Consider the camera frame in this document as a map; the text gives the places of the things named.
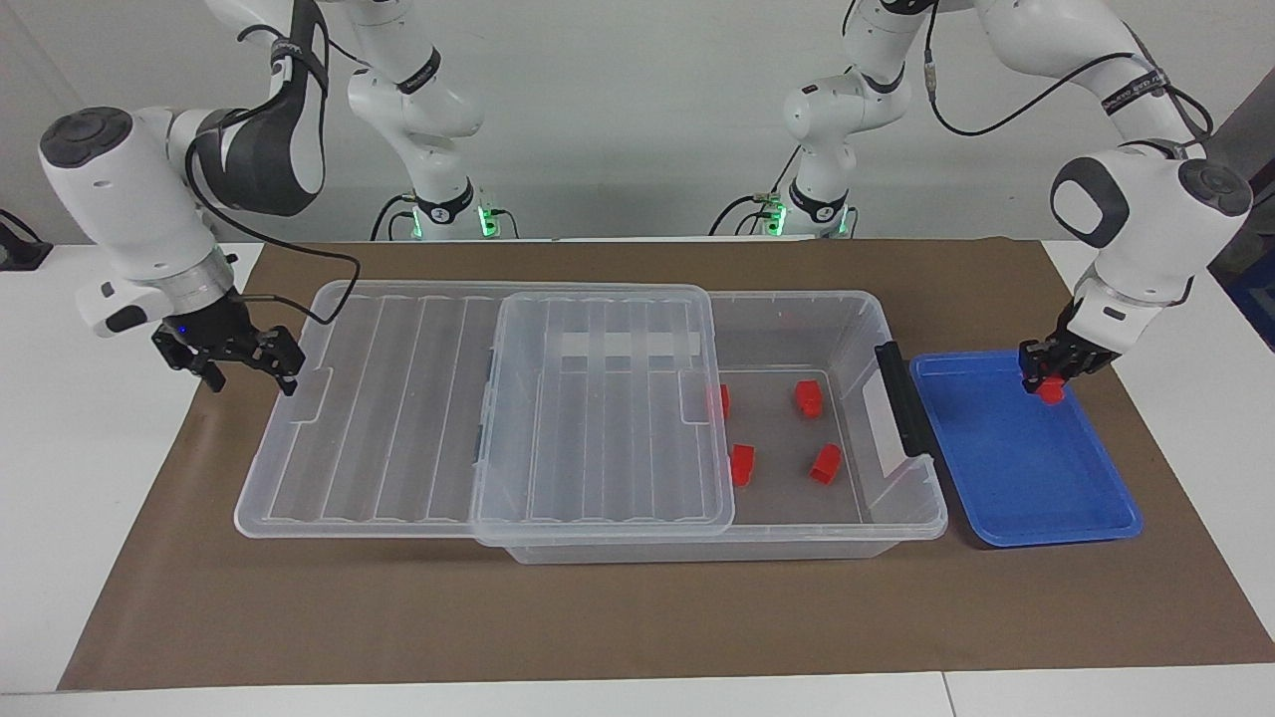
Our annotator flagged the clear ribbed plastic lid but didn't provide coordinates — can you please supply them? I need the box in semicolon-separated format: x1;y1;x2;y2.
234;280;736;547

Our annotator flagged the brown paper table mat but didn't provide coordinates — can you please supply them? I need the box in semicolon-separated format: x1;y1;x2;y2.
58;239;1275;691

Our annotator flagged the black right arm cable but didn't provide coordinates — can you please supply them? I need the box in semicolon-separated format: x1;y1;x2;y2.
184;25;362;325

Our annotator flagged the clear plastic storage box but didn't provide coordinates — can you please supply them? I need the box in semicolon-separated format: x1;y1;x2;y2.
476;289;949;566

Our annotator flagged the black base cable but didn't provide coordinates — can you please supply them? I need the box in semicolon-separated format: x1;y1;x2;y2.
373;197;419;241
709;149;803;237

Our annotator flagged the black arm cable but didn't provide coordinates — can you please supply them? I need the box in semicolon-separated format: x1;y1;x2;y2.
184;25;362;325
921;0;1216;160

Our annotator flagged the blue plastic tray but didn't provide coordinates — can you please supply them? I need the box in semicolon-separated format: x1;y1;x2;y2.
908;350;1144;549

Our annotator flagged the black clamp device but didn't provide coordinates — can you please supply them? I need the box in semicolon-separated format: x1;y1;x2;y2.
0;209;53;272

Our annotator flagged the blue crate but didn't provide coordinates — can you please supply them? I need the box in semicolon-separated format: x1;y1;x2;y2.
1225;249;1275;352

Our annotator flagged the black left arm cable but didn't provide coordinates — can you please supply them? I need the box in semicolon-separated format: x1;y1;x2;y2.
921;0;1216;160

